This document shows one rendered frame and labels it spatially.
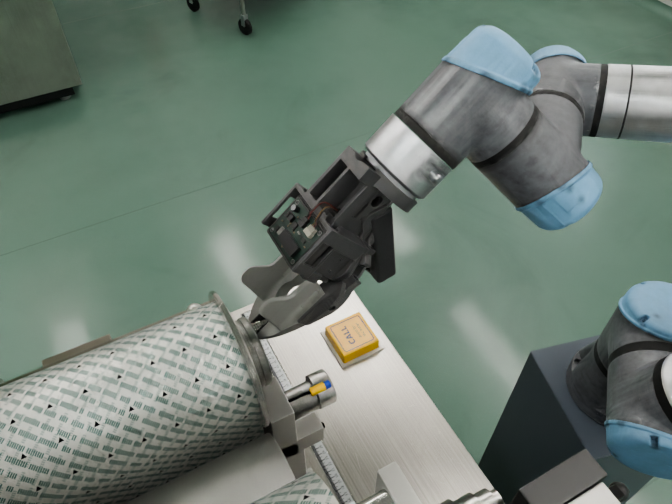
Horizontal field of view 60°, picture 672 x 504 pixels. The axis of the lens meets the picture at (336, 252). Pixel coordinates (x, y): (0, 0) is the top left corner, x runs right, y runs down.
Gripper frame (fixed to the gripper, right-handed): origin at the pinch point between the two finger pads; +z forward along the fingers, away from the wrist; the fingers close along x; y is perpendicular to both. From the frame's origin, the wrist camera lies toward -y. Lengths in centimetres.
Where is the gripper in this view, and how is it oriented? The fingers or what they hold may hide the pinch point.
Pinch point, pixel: (266, 323)
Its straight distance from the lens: 61.4
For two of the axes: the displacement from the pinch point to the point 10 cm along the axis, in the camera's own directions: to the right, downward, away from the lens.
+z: -6.8, 7.0, 2.4
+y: -5.7, -2.9, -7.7
